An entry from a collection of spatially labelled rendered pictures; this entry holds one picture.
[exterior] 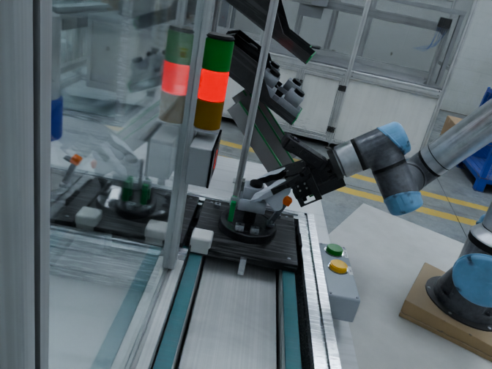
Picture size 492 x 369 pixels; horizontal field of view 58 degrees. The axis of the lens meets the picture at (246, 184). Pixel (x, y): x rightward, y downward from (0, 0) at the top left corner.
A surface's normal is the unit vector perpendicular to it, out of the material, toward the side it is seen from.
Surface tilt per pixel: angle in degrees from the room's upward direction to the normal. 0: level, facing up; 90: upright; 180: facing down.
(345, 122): 90
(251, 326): 0
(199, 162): 90
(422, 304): 3
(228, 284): 0
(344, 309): 90
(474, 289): 97
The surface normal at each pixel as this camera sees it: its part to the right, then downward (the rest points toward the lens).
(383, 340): 0.18, -0.90
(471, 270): -0.58, 0.35
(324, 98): -0.21, 0.36
